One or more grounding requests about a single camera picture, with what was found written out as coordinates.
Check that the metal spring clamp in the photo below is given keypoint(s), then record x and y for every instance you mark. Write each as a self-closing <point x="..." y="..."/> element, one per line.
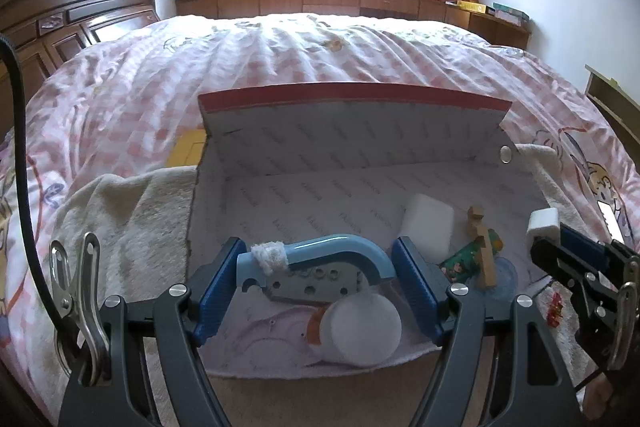
<point x="75" y="295"/>

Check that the dark wooden headboard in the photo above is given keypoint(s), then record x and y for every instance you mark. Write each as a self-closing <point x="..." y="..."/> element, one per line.
<point x="48" y="33"/>

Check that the white round container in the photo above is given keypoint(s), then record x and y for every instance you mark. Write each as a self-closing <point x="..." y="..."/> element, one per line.
<point x="362" y="330"/>

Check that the grey perforated plastic block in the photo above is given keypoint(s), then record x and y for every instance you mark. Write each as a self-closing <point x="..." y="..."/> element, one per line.
<point x="316" y="286"/>

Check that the white cube keychain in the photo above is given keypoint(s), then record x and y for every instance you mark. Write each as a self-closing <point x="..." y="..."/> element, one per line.
<point x="545" y="224"/>

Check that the lavender curved plastic part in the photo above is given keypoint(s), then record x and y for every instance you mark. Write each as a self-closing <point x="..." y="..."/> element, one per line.
<point x="287" y="328"/>

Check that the operator hand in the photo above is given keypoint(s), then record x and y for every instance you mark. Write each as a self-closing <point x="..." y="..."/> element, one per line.
<point x="599" y="397"/>

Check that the green lighter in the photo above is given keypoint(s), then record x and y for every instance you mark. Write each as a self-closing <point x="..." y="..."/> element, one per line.
<point x="465" y="264"/>

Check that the yellow flat board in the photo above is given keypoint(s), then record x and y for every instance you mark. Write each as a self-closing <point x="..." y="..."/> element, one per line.
<point x="188" y="149"/>

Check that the white earbuds case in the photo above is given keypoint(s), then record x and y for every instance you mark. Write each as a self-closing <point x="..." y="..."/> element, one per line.
<point x="429" y="224"/>

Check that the light blue round disc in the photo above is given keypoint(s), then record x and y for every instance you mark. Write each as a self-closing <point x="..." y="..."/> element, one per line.
<point x="507" y="280"/>

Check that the blue curved plastic part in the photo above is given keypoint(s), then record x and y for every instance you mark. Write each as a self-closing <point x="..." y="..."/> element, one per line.
<point x="254" y="267"/>

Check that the red cardboard box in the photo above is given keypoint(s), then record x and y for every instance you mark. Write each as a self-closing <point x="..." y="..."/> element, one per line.
<point x="292" y="162"/>

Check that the beige fluffy towel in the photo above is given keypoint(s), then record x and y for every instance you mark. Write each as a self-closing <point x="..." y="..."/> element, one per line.
<point x="125" y="231"/>

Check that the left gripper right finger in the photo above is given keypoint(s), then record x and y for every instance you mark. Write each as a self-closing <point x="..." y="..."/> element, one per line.
<point x="425" y="289"/>

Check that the books on cabinet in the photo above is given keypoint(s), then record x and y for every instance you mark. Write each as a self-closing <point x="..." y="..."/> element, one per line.
<point x="502" y="11"/>

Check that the wooden zigzag puzzle piece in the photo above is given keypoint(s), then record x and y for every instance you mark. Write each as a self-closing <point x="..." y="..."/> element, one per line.
<point x="485" y="255"/>

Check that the wooden window cabinet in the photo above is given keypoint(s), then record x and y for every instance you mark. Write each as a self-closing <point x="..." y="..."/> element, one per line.
<point x="492" y="29"/>

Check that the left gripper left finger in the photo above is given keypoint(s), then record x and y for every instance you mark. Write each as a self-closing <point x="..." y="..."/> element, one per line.
<point x="212" y="288"/>

